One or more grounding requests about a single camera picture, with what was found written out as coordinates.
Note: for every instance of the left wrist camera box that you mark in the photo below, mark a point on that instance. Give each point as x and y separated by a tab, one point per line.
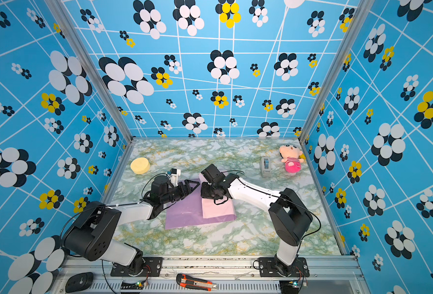
173	176

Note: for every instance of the aluminium frame post left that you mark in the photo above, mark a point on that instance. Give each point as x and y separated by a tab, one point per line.
59	13

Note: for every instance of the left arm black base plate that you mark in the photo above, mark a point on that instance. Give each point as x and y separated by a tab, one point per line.
154	265

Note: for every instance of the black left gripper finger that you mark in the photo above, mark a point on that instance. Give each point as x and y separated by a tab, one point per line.
182	196
189	186

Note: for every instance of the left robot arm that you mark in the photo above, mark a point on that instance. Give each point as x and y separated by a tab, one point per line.
91	234

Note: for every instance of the black computer mouse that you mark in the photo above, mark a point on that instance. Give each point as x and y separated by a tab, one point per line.
79	282

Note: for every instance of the small grey white device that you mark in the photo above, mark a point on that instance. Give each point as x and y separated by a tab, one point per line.
266	168

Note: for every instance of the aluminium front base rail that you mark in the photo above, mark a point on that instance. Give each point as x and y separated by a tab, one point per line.
231	274

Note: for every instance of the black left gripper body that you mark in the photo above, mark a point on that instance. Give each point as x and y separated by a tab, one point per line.
173	195

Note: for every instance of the orange black utility knife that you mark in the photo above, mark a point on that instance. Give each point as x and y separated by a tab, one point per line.
189	282

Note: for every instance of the yellow round sponge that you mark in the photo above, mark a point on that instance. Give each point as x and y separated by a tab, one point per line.
140	166

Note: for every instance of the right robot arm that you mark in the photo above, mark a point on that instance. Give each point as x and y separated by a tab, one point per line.
290	217

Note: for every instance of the pink plush doll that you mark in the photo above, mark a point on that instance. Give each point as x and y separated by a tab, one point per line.
292	157

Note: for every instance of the left small circuit board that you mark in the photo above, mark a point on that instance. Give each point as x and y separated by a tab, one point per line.
132	285

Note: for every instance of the aluminium frame post right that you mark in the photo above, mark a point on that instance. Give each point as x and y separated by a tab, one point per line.
335	67

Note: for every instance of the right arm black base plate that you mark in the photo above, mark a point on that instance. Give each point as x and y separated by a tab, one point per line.
270	267

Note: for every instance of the right small circuit board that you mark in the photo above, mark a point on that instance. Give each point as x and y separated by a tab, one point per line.
290	286

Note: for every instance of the aluminium frame post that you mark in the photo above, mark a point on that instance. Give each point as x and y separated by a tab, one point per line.
59	13
335	67

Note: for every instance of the small circuit board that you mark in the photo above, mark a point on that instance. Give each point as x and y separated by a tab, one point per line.
132	285
290	286

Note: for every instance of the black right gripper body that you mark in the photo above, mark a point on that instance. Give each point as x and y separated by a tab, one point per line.
209	192

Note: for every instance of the purple wrapping paper sheet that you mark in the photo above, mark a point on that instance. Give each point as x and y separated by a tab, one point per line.
195	210

